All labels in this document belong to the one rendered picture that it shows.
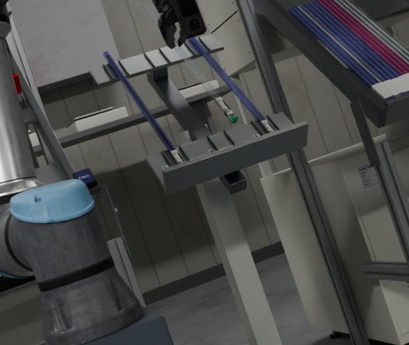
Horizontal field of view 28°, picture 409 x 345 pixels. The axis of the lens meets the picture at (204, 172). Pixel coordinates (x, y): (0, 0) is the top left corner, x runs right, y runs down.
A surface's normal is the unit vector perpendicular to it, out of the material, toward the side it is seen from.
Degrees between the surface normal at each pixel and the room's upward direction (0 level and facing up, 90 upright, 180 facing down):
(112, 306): 72
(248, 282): 90
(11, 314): 90
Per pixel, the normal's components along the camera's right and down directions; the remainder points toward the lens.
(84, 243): 0.53, -0.18
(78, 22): 0.25, -0.07
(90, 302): 0.11, -0.35
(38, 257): -0.57, 0.20
